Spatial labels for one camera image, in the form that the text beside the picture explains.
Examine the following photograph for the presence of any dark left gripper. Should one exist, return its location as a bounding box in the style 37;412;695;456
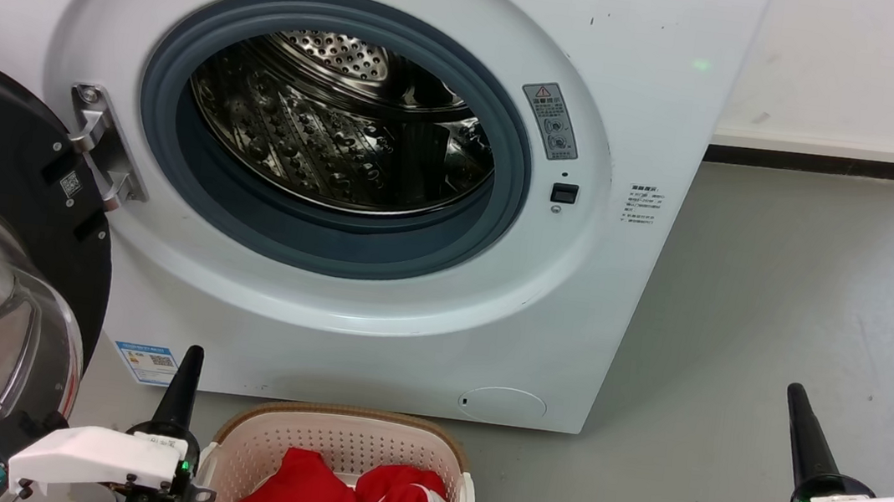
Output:
118;339;233;502

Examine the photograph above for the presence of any red garment with white stripe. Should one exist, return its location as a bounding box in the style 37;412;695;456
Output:
231;440;462;502

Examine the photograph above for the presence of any cream perforated laundry basket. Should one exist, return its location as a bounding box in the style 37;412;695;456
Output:
193;390;487;502

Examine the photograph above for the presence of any stainless steel washing machine drum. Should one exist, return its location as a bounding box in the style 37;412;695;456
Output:
177;16;510;228

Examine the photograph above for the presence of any blue energy label sticker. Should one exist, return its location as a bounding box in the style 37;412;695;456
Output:
111;340;182;388

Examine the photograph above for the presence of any grey rubber door gasket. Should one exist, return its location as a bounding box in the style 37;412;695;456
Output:
122;0;551;299

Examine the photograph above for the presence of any white front-load washing machine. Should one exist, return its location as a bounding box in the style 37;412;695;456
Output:
0;0;772;452

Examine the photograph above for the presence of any metal door hinge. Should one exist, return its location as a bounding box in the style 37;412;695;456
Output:
58;81;161;217

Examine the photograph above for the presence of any black baseboard strip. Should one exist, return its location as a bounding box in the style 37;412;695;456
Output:
703;140;894;183

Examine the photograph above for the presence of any small white text sticker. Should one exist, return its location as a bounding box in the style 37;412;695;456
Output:
621;182;665;228

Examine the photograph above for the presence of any round white filter cover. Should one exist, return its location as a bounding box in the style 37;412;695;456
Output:
456;382;549;430

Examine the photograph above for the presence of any grey warning sticker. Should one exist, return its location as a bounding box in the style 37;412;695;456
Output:
514;79;587;164

